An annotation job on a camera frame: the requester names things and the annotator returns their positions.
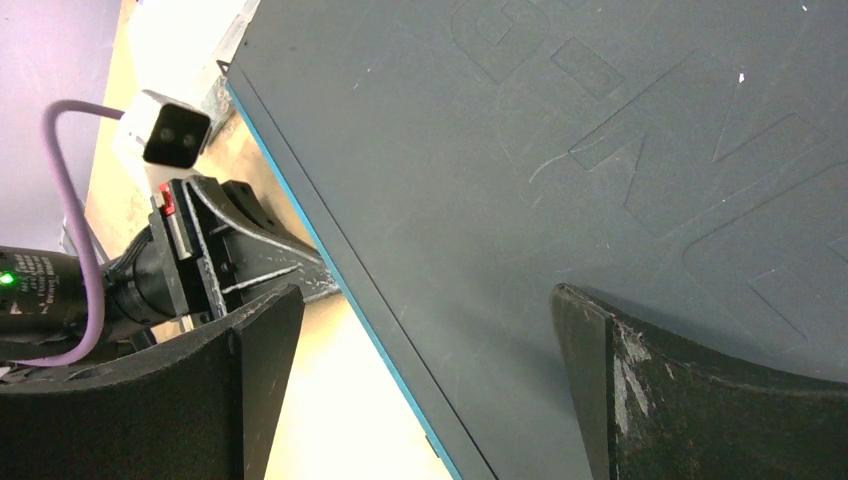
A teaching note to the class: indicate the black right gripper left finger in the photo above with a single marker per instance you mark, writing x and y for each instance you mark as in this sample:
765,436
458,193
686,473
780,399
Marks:
204,405

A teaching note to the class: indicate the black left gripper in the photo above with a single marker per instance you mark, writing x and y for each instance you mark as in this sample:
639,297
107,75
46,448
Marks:
167,270

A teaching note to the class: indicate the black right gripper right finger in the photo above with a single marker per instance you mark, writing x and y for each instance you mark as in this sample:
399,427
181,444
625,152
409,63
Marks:
651,404

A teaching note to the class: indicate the dark grey network switch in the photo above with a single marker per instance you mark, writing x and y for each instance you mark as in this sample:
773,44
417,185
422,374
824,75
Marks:
453,161

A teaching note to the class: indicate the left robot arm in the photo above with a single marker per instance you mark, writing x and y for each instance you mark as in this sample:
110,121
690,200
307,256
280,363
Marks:
44,305

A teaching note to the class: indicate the clear plastic organizer box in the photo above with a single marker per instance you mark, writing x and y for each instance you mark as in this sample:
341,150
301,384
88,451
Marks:
181,48

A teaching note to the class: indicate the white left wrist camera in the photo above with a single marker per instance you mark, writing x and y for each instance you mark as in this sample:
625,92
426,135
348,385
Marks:
162,130

